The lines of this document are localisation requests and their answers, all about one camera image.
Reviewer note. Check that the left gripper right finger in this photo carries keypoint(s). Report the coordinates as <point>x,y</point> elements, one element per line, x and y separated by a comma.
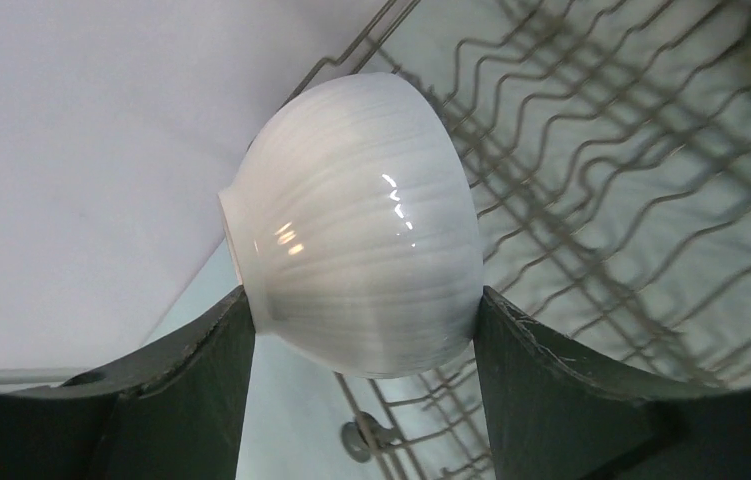
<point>556,409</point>

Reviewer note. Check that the white ribbed bowl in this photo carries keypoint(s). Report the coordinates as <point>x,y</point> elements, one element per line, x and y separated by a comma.
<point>353,231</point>

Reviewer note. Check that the grey wire dish rack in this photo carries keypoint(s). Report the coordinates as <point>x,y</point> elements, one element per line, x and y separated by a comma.
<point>607,146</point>

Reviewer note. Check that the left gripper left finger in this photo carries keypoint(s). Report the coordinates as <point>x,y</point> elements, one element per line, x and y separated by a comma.
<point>173,409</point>

